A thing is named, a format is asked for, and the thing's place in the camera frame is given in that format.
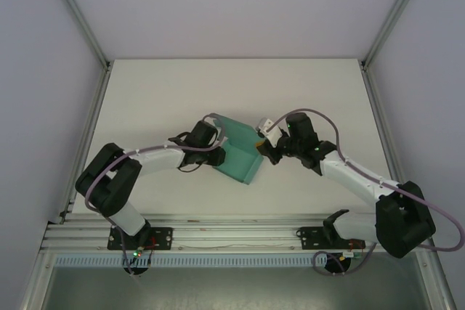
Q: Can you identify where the teal paper box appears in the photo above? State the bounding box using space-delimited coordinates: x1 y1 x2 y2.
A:
210 113 264 186

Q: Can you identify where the grey metal panel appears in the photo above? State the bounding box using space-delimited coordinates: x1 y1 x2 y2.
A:
20 251 457 310

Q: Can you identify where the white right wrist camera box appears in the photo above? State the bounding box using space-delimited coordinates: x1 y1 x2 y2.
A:
256 117 285 141

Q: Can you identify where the aluminium mounting rail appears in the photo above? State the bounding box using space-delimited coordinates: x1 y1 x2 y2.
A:
39 214 435 253

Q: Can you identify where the aluminium table side rail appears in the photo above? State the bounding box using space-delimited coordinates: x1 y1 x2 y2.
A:
57 63 114 224
360 63 432 222

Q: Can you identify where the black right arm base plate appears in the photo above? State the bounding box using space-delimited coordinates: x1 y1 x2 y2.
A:
295 225 365 251

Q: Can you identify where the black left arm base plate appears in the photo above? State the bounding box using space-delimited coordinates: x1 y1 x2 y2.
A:
107 226 174 251

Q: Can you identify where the slotted grey cable duct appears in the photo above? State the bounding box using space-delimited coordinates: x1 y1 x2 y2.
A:
54 255 364 268

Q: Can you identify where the black round cable port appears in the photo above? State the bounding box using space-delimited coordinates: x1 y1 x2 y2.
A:
324 253 352 277
124 264 150 277

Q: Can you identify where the aluminium frame post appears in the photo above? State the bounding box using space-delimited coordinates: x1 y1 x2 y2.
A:
360 0 433 68
44 0 112 70

